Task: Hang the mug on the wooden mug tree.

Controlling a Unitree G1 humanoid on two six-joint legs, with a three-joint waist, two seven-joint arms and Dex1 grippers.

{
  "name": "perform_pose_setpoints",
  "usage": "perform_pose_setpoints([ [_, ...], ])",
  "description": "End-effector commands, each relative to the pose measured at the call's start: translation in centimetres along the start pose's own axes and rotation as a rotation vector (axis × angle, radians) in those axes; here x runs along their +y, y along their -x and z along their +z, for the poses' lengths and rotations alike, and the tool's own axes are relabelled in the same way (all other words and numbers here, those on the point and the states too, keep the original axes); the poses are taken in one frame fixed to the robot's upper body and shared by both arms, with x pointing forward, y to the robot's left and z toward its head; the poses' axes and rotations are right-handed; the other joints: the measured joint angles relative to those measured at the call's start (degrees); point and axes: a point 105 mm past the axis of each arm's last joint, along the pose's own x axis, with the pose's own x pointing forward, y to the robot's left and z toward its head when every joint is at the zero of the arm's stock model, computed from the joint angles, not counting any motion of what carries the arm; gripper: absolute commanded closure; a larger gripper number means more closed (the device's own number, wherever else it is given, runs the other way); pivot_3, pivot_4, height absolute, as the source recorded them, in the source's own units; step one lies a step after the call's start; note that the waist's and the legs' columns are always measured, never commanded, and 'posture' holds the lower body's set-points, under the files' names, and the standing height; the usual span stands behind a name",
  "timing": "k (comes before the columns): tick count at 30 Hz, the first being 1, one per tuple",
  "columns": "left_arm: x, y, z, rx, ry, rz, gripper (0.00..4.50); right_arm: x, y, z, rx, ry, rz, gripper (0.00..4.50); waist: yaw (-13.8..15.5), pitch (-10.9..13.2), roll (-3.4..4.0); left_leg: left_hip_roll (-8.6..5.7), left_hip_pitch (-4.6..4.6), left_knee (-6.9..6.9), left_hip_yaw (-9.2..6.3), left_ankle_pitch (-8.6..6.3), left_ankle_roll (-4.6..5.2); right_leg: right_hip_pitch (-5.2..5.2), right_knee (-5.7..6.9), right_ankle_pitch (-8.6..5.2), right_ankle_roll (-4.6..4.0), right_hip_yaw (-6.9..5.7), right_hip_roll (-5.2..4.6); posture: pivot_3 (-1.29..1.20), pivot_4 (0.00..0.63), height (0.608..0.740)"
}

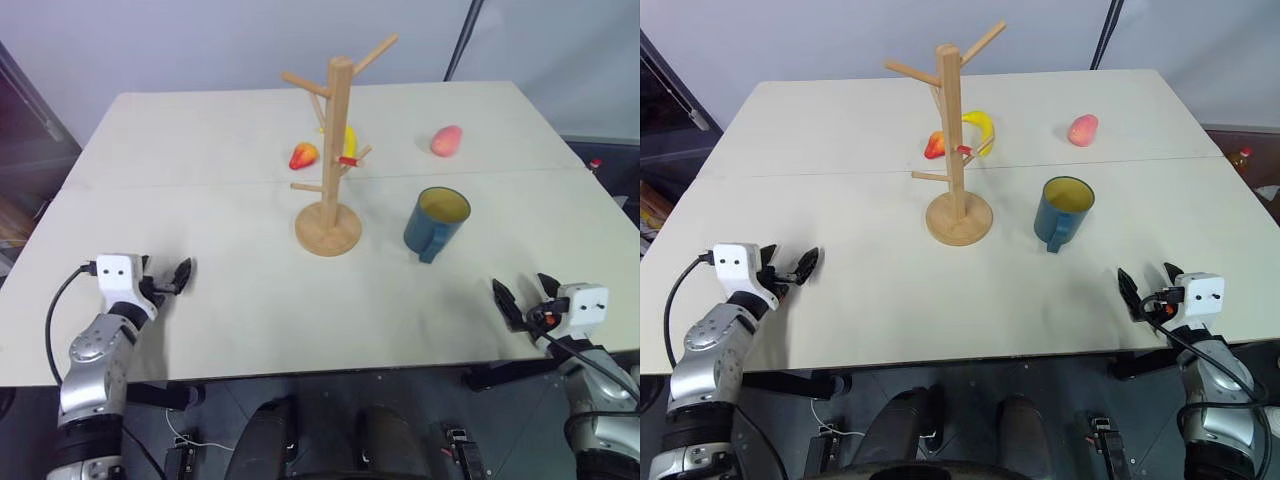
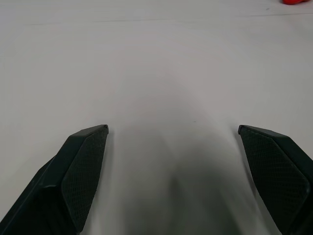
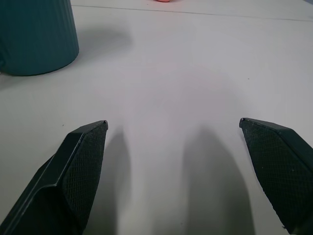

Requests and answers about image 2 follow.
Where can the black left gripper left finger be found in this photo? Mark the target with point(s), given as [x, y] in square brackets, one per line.
[61, 181]

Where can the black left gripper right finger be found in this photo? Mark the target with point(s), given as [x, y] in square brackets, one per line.
[276, 171]

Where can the red object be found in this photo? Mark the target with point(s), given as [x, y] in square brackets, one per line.
[294, 1]

